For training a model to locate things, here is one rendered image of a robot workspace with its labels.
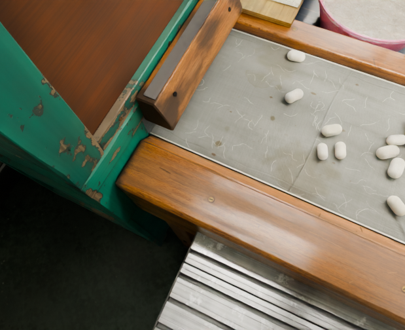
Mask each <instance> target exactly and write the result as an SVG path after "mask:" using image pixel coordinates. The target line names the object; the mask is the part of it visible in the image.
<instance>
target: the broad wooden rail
mask: <svg viewBox="0 0 405 330"><path fill-rule="evenodd" d="M115 183H116V186H117V187H118V188H119V189H120V190H121V191H122V192H124V193H125V194H126V195H127V196H128V197H129V198H130V199H131V200H132V201H133V202H134V203H135V204H136V206H137V207H138V208H140V209H142V210H144V211H146V212H148V213H150V214H152V215H154V216H156V217H159V218H161V219H163V220H164V221H167V222H168V223H171V224H172V225H175V226H176V227H179V228H180V229H183V230H185V231H187V232H189V233H191V234H193V235H195V234H196V232H199V233H202V234H204V235H206V236H208V237H210V238H212V239H214V240H216V241H218V242H220V243H222V244H224V245H226V246H228V247H230V248H232V249H234V250H236V251H238V252H240V253H242V254H244V255H246V256H248V257H250V258H252V259H254V260H256V261H259V262H261V263H263V264H265V265H267V266H269V267H271V268H273V269H275V270H277V271H279V272H281V273H283V274H285V275H287V276H290V277H291V278H294V279H295V280H298V281H299V282H302V283H303V284H306V285H308V286H310V287H312V288H314V289H316V290H318V291H320V292H322V293H324V294H326V295H328V296H330V297H332V298H334V299H336V300H338V301H341V302H343V303H345V304H347V305H349V306H351V307H353V308H355V309H357V310H359V311H361V312H363V313H365V314H368V315H369V316H372V317H373V318H375V319H377V320H379V321H382V322H383V323H386V324H387V325H390V326H391V327H394V328H396V329H398V330H405V245H404V244H401V243H399V242H396V241H394V240H392V239H390V238H388V237H385V236H383V235H380V234H378V233H376V232H374V231H371V230H369V229H366V228H364V227H362V226H360V225H357V224H355V223H353V222H350V221H348V220H346V219H344V218H341V217H339V216H337V215H334V214H333V213H330V212H328V211H325V210H322V209H321V208H318V207H316V206H314V205H311V204H309V203H307V202H304V201H303V200H300V199H298V198H295V197H293V196H291V195H289V194H286V193H284V192H281V191H279V190H277V189H275V188H273V187H270V186H268V185H265V184H263V183H261V182H259V181H256V180H254V179H251V178H250V177H247V176H245V175H242V174H240V173H238V172H235V171H233V170H231V169H229V168H226V167H224V166H221V165H220V164H217V163H215V162H212V161H210V160H208V159H206V158H204V157H201V156H199V155H196V154H194V153H191V152H190V151H187V150H185V149H182V148H180V147H178V146H176V145H174V144H171V143H169V142H166V141H164V140H162V139H160V138H157V137H155V136H149V137H146V138H145V139H143V140H141V141H140V142H139V144H138V146H137V147H136V149H135V151H134V152H133V154H132V156H131V157H130V159H129V161H128V162H127V164H126V165H125V167H124V169H123V170H122V172H121V174H120V175H119V177H118V179H117V180H116V182H115Z"/></svg>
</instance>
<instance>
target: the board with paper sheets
mask: <svg viewBox="0 0 405 330"><path fill-rule="evenodd" d="M240 1H241V5H242V13H245V14H249V15H251V16H255V17H257V18H261V19H263V20H267V21H270V22H273V23H276V24H279V25H282V26H285V27H288V28H290V27H291V26H292V23H293V22H294V19H295V17H296V15H297V13H298V11H299V9H300V7H301V5H302V3H303V1H304V0H301V3H300V4H299V6H298V8H296V7H293V6H290V5H286V4H283V3H279V2H277V1H272V0H240Z"/></svg>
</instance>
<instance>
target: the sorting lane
mask: <svg viewBox="0 0 405 330"><path fill-rule="evenodd" d="M290 50H295V49H293V48H289V47H287V46H283V45H280V44H277V43H274V42H271V41H268V40H265V39H262V38H260V37H256V36H254V35H250V34H248V33H244V32H242V31H238V30H236V29H232V30H231V32H230V34H229V35H228V37H227V38H226V40H225V42H224V44H223V45H222V47H221V49H220V50H219V52H218V54H217V55H216V57H215V59H214V60H213V62H212V64H211V65H210V67H209V68H208V70H207V71H206V73H205V75H204V76H203V79H202V80H201V82H200V83H199V85H198V87H197V89H196V90H195V92H194V94H193V96H192V97H191V99H190V101H189V103H188V105H187V107H186V109H185V110H184V112H183V114H182V115H181V117H180V119H179V121H178V123H177V125H176V127H175V128H174V130H168V129H167V128H164V127H162V126H159V125H157V124H155V125H154V127H153V129H152V130H151V132H150V135H151V136H155V137H157V138H160V139H162V140H164V141H166V142H169V143H171V144H174V145H176V146H178V147H180V148H182V149H185V150H187V151H190V152H191V153H194V154H196V155H199V156H201V157H204V158H206V159H208V160H210V161H212V162H215V163H217V164H220V165H221V166H224V167H226V168H229V169H231V170H233V171H235V172H238V173H240V174H242V175H245V176H247V177H250V178H251V179H254V180H256V181H259V182H261V183H263V184H265V185H268V186H270V187H273V188H275V189H277V190H279V191H281V192H284V193H286V194H289V195H291V196H293V197H295V198H298V199H300V200H303V201H304V202H307V203H309V204H311V205H314V206H316V207H318V208H321V209H322V210H325V211H328V212H330V213H333V214H334V215H337V216H339V217H341V218H344V219H346V220H348V221H350V222H353V223H355V224H357V225H360V226H362V227H364V228H366V229H369V230H371V231H374V232H376V233H378V234H380V235H383V236H385V237H388V238H390V239H392V240H394V241H396V242H399V243H401V244H404V245H405V215H403V216H398V215H396V214H395V213H394V212H393V211H392V209H391V208H390V207H389V205H388V204H387V199H388V198H389V197H390V196H397V197H399V198H400V199H401V201H402V202H403V203H404V205H405V167H404V171H403V173H402V175H401V176H400V177H399V178H392V177H389V175H388V173H387V170H388V169H389V165H390V163H391V161H392V159H394V158H402V159H403V160H404V161H405V144H404V145H396V146H397V147H398V148H399V150H400V152H399V154H398V155H397V156H395V157H392V158H387V159H380V158H378V157H377V156H376V151H377V150H378V149H379V148H380V147H384V146H388V144H387V142H386V139H387V138H388V137H389V136H391V135H404V136H405V86H402V85H399V84H396V83H393V82H390V81H386V80H384V79H381V78H379V77H375V76H373V75H369V74H367V73H363V72H361V71H357V70H355V69H351V68H349V67H346V66H343V65H340V64H336V63H334V62H330V61H328V60H324V59H322V58H318V57H316V56H312V55H310V54H306V53H305V52H304V54H305V55H306V57H305V60H304V61H303V62H294V61H291V60H289V59H288V58H287V54H288V52H289V51H290ZM297 51H299V50H297ZM297 88H299V89H301V90H302V91H303V93H304V95H303V96H302V98H301V99H299V100H296V101H294V102H293V103H287V102H286V101H285V95H286V94H287V93H288V92H291V91H293V90H295V89H297ZM330 124H339V125H340V126H341V127H342V132H341V133H340V134H338V135H336V136H328V137H326V136H324V135H322V133H321V130H322V128H323V127H324V126H326V125H330ZM340 141H341V142H344V143H345V146H346V156H345V158H343V159H338V158H336V157H335V144H336V143H337V142H340ZM320 143H325V144H326V145H327V147H328V157H327V159H325V160H321V159H319V158H318V156H317V146H318V144H320Z"/></svg>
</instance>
